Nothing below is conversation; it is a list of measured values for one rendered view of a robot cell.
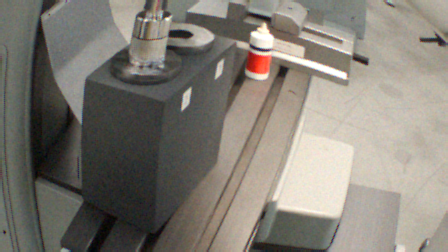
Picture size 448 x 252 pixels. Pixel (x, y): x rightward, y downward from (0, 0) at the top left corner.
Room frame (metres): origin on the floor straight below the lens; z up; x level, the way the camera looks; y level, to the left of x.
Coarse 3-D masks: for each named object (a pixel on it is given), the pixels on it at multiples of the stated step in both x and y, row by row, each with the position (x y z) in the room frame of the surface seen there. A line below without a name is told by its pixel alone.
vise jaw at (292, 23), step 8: (288, 0) 1.45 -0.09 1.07; (280, 8) 1.37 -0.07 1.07; (288, 8) 1.39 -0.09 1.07; (296, 8) 1.40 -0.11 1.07; (272, 16) 1.33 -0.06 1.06; (280, 16) 1.33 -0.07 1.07; (288, 16) 1.33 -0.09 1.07; (296, 16) 1.35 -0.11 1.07; (304, 16) 1.40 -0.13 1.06; (272, 24) 1.33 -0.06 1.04; (280, 24) 1.33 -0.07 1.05; (288, 24) 1.33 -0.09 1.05; (296, 24) 1.32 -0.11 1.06; (304, 24) 1.41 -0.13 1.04; (288, 32) 1.33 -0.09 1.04; (296, 32) 1.32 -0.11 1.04
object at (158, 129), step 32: (192, 32) 0.90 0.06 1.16; (128, 64) 0.78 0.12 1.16; (160, 64) 0.79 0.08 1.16; (192, 64) 0.83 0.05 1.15; (224, 64) 0.89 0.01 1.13; (96, 96) 0.75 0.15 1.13; (128, 96) 0.74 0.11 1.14; (160, 96) 0.73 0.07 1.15; (192, 96) 0.80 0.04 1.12; (224, 96) 0.91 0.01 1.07; (96, 128) 0.75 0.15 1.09; (128, 128) 0.73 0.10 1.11; (160, 128) 0.72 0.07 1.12; (192, 128) 0.82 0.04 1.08; (96, 160) 0.75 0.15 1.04; (128, 160) 0.73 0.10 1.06; (160, 160) 0.73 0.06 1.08; (192, 160) 0.83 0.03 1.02; (96, 192) 0.75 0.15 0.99; (128, 192) 0.73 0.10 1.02; (160, 192) 0.73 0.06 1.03; (160, 224) 0.74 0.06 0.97
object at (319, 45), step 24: (216, 0) 1.47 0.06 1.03; (240, 0) 1.37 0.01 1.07; (192, 24) 1.36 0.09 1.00; (216, 24) 1.36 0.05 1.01; (240, 24) 1.35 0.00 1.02; (312, 24) 1.43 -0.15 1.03; (240, 48) 1.33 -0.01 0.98; (288, 48) 1.33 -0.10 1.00; (312, 48) 1.32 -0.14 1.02; (336, 48) 1.31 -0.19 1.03; (312, 72) 1.30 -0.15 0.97; (336, 72) 1.30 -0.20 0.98
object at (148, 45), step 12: (132, 36) 0.79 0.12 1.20; (144, 36) 0.77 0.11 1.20; (156, 36) 0.78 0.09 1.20; (168, 36) 0.80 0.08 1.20; (132, 48) 0.78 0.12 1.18; (144, 48) 0.77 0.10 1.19; (156, 48) 0.78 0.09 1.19; (132, 60) 0.78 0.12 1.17; (144, 60) 0.77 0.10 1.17; (156, 60) 0.78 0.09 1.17
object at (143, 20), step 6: (144, 12) 0.80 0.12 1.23; (168, 12) 0.81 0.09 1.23; (138, 18) 0.78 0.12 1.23; (144, 18) 0.78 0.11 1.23; (150, 18) 0.78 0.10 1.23; (156, 18) 0.78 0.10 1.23; (162, 18) 0.78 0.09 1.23; (168, 18) 0.79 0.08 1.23; (138, 24) 0.78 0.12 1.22; (144, 24) 0.78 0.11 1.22; (150, 24) 0.77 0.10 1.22; (156, 24) 0.78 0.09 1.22; (162, 24) 0.78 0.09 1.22; (168, 24) 0.79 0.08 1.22
